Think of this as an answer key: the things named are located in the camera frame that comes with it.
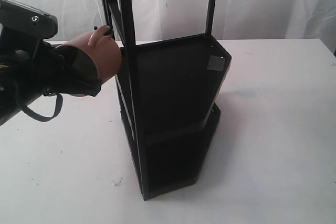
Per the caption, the black cable loop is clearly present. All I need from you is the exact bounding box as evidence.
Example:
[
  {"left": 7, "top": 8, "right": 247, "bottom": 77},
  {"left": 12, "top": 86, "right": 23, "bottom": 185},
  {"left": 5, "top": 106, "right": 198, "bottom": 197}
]
[{"left": 16, "top": 93, "right": 64, "bottom": 123}]

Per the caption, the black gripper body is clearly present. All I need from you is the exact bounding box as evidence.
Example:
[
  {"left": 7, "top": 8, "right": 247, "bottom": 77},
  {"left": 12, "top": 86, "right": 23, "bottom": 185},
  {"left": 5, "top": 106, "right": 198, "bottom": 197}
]
[{"left": 1, "top": 28, "right": 63, "bottom": 125}]

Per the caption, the pink ceramic mug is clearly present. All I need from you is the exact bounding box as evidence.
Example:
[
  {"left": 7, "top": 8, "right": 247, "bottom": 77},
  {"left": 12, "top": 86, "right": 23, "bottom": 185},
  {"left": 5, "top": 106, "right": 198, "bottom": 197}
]
[{"left": 54, "top": 25, "right": 122, "bottom": 86}]

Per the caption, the grey square sticker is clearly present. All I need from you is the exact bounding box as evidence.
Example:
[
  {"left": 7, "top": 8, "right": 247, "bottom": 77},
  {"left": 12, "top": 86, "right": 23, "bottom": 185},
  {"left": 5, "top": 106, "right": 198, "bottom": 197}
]
[{"left": 207, "top": 55, "right": 225, "bottom": 72}]

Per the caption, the black metal shelf rack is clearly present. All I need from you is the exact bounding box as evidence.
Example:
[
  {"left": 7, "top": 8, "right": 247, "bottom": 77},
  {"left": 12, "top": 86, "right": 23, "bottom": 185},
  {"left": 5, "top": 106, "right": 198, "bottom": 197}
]
[{"left": 102, "top": 0, "right": 232, "bottom": 200}]

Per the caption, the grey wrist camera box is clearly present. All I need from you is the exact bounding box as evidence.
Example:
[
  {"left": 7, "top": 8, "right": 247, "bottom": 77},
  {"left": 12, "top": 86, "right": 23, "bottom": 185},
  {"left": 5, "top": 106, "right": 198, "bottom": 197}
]
[{"left": 1, "top": 0, "right": 58, "bottom": 39}]

